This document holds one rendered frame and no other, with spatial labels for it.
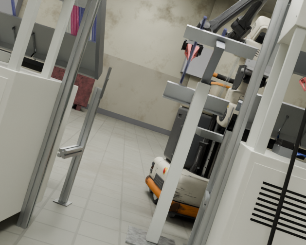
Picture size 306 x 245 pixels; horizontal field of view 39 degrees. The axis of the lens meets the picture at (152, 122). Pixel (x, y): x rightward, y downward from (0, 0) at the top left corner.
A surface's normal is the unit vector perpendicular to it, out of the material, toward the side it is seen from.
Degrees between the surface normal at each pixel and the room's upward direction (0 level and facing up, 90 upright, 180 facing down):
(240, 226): 90
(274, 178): 90
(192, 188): 90
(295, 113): 136
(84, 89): 90
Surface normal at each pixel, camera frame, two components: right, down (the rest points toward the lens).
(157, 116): 0.06, 0.07
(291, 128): -0.31, 0.69
